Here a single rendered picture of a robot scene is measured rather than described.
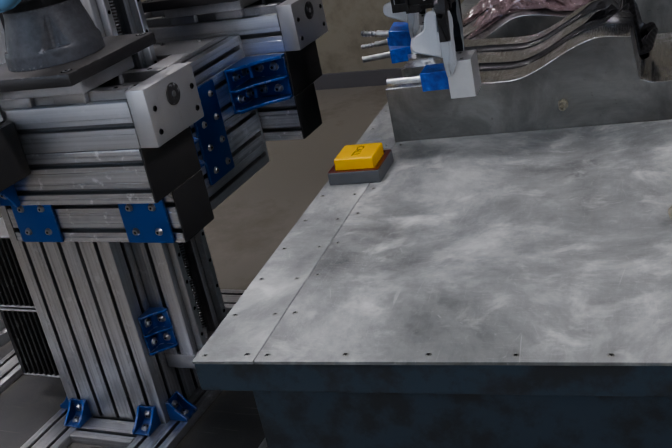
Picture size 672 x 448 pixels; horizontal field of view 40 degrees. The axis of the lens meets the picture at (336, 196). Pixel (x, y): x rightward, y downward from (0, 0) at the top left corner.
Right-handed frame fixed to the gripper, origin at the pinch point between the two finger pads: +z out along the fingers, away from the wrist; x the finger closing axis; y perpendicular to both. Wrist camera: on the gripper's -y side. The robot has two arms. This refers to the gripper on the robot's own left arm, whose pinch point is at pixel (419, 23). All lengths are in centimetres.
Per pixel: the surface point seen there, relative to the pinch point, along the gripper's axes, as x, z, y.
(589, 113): 20.0, 5.5, -29.5
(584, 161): 34.0, 5.6, -29.6
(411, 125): 20.2, 8.8, -2.3
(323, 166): -163, 131, 81
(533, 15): -16.6, 5.0, -17.6
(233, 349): 80, 4, 4
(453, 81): 31.0, -4.5, -11.4
